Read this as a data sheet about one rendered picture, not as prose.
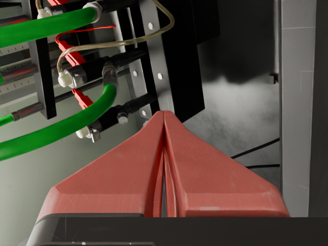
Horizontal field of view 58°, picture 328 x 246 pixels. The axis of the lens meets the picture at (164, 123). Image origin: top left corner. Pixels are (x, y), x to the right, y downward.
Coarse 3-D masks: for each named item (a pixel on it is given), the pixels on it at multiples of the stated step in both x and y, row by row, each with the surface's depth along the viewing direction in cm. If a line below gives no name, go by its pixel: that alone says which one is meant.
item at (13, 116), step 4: (12, 112) 55; (16, 112) 55; (8, 116) 55; (12, 116) 55; (16, 116) 55; (0, 120) 54; (4, 120) 54; (8, 120) 55; (12, 120) 55; (16, 120) 56; (0, 124) 54; (4, 124) 54
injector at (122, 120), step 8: (144, 96) 51; (152, 96) 51; (128, 104) 48; (136, 104) 49; (144, 104) 50; (112, 112) 46; (120, 112) 46; (128, 112) 48; (96, 120) 44; (104, 120) 45; (112, 120) 46; (120, 120) 45; (88, 128) 43; (96, 128) 44; (104, 128) 45; (88, 136) 44
